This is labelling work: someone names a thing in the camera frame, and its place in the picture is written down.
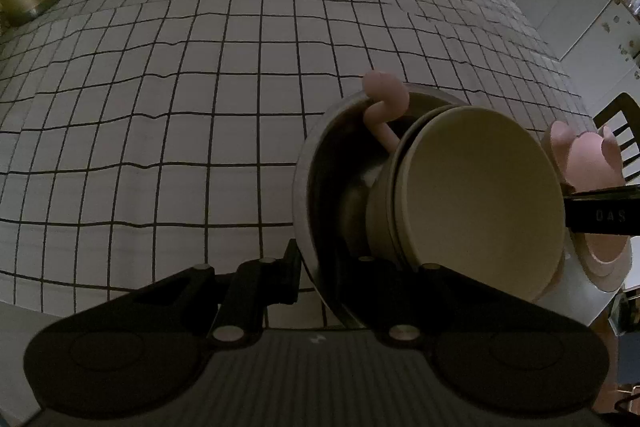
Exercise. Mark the large white plate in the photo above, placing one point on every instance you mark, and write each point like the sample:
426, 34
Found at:
577, 293

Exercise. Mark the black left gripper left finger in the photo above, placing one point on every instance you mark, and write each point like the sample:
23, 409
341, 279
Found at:
139, 352

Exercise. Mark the large stainless steel bowl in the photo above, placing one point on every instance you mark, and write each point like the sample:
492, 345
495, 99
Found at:
330, 186

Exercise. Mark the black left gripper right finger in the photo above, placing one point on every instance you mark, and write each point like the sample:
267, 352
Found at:
497, 352

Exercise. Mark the small steel bowl pink rim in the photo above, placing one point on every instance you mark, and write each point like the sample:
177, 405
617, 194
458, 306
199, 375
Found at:
389, 100

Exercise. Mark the dark wooden chair right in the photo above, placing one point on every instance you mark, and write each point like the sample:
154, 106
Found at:
621, 116

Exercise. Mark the checkered white tablecloth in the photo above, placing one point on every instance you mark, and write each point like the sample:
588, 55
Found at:
140, 137

